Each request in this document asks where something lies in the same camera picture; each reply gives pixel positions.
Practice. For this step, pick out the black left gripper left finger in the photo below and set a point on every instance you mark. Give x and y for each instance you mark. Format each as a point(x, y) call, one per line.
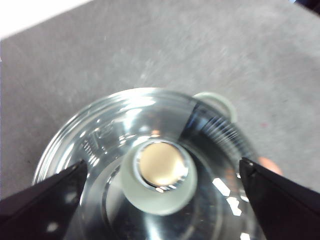
point(37, 212)

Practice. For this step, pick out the brown egg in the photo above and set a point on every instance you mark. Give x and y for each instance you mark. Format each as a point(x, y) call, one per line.
point(271, 165)

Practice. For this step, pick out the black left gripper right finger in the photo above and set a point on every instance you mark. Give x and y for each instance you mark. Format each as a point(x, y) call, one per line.
point(287, 207)

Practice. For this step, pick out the glass lid with green knob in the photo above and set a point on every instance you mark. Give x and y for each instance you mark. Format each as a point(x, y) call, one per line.
point(160, 190)

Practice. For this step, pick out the pale green electric pot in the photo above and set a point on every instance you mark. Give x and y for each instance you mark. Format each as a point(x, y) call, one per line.
point(226, 103)

